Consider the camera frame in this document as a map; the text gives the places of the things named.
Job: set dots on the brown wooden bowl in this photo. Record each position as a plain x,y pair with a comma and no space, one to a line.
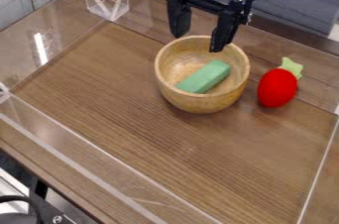
185,56

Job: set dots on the green rectangular block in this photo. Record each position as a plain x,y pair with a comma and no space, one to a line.
203,79

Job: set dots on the clear acrylic corner bracket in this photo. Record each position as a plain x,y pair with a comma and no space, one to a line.
109,9

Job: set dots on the clear acrylic tray wall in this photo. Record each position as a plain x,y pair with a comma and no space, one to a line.
114,192

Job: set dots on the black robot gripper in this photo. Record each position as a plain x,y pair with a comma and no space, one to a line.
233,11

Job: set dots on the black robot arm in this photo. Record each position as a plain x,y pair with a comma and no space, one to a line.
233,12

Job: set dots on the red plush strawberry toy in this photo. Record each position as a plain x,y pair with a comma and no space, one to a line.
278,84

